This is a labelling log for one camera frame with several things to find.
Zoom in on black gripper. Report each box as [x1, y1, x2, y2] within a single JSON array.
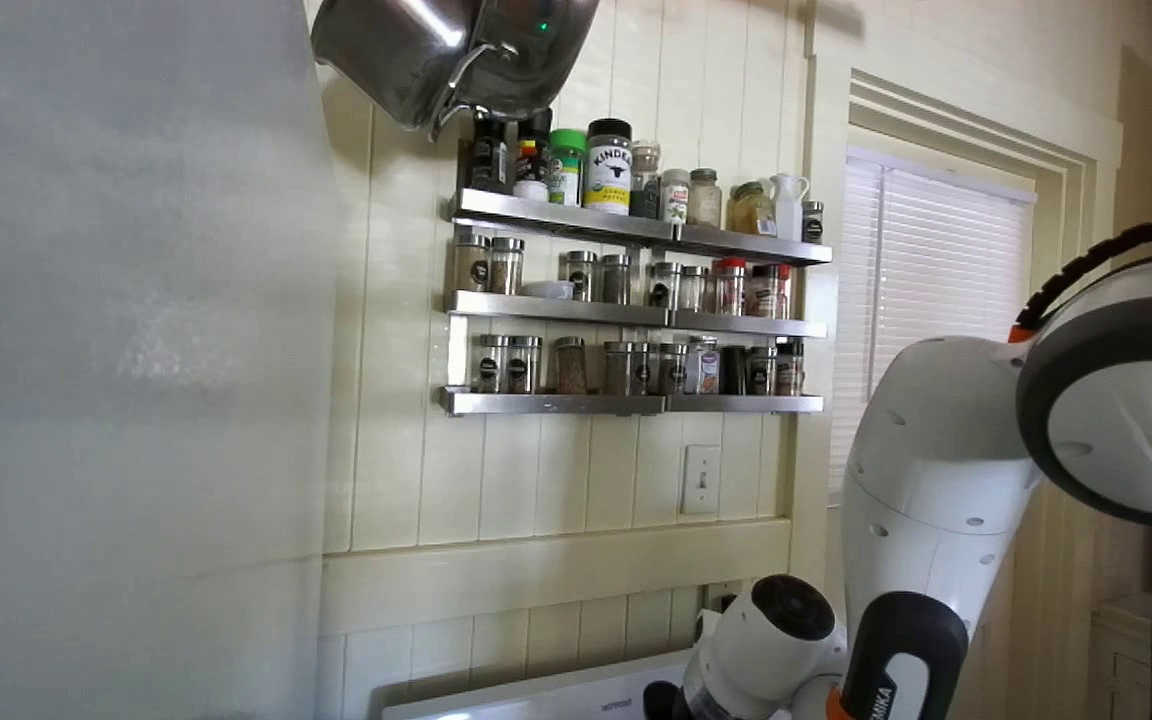
[[641, 675, 691, 720]]

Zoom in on stainless steel shelf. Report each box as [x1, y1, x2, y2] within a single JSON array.
[[448, 186, 836, 269], [444, 289, 828, 342], [434, 385, 828, 421]]

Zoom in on clear glass spice jar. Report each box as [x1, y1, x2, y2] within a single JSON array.
[[590, 253, 637, 309], [676, 260, 715, 315], [556, 249, 599, 305], [544, 333, 590, 398], [644, 337, 689, 401], [504, 333, 549, 398], [770, 337, 808, 401], [466, 333, 511, 398], [479, 232, 526, 300], [587, 337, 625, 401], [678, 337, 724, 401], [644, 257, 682, 314], [617, 337, 651, 401], [444, 223, 489, 297]]

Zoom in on dark glass spice jar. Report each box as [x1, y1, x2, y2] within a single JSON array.
[[741, 342, 780, 401], [715, 342, 750, 401]]

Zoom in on red-lidded spice jar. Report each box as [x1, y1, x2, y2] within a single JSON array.
[[711, 257, 750, 319]]

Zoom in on black-lidded garlic spice jar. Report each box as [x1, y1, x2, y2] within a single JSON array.
[[745, 260, 785, 319]]

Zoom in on oregano spice jar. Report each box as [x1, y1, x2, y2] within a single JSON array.
[[657, 170, 691, 229]]

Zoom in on black-label glass pepper jar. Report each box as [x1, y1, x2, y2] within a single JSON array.
[[797, 195, 828, 249]]

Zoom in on pale powder spice jar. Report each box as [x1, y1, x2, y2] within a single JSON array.
[[682, 165, 729, 232]]

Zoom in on large black-lidded white-label jar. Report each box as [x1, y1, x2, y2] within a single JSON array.
[[580, 118, 637, 222]]

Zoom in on white ceramic bottle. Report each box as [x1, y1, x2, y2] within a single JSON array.
[[767, 174, 808, 246]]

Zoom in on white window blinds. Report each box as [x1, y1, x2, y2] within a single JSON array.
[[828, 147, 1035, 494]]

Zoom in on small orange and white bottle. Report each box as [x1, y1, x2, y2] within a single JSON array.
[[509, 136, 553, 208]]

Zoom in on green-lidded spice bottle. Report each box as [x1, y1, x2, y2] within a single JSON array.
[[544, 130, 587, 212]]

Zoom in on tall dark bottle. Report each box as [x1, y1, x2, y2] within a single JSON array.
[[454, 113, 517, 195]]

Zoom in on white refrigerator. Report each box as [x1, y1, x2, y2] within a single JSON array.
[[0, 0, 339, 720]]

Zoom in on stainless steel pot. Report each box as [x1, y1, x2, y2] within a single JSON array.
[[306, 0, 602, 136]]

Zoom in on wall outlet with black plug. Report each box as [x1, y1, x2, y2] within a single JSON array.
[[697, 581, 745, 620]]

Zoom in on white light switch plate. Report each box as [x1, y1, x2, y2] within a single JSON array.
[[676, 442, 724, 522]]

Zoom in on black braided cable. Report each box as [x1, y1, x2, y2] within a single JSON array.
[[1010, 199, 1152, 345]]

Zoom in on white window frame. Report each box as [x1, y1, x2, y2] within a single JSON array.
[[789, 64, 1098, 646]]

